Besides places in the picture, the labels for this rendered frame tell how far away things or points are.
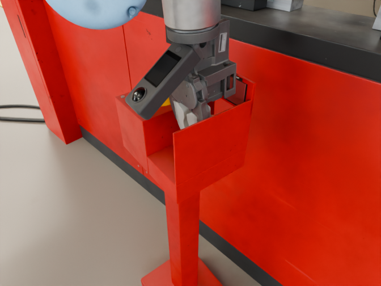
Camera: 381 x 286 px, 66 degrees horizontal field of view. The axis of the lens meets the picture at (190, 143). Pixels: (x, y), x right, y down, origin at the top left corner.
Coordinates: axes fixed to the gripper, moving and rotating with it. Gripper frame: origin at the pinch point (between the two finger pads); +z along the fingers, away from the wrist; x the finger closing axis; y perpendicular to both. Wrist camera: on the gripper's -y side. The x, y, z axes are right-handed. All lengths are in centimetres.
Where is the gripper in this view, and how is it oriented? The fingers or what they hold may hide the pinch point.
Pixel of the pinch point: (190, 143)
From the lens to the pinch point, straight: 51.4
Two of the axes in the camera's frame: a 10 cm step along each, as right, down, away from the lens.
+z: 0.7, 7.5, 6.6
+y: 7.9, -4.4, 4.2
